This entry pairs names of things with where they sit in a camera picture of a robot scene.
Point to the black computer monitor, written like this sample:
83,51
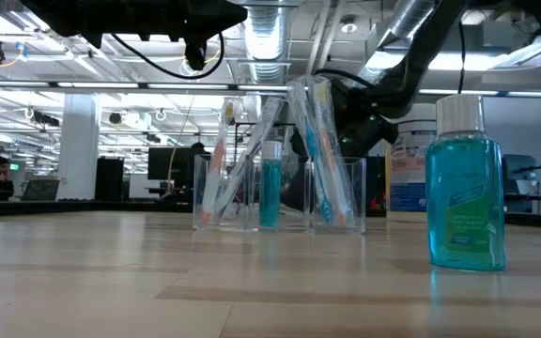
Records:
167,164

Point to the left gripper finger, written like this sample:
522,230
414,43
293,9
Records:
235,14

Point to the dark laptop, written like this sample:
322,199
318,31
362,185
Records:
40,190

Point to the fluorescent ceiling light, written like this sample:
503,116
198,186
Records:
477,61

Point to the silver ventilation duct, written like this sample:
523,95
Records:
266,47

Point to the clear acrylic organizer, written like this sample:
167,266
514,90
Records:
294,228

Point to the grey blue monitor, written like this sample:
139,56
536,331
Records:
521,169

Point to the teal mouthwash bottle white cap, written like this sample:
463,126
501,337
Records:
463,211
270,188

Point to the black cabinet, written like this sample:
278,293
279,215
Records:
109,178

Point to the long ceiling light strip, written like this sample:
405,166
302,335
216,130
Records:
111,85

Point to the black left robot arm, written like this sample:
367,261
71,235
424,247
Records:
87,16

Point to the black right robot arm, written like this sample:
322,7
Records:
421,56

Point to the white Lysol wipes canister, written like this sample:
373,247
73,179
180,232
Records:
406,188

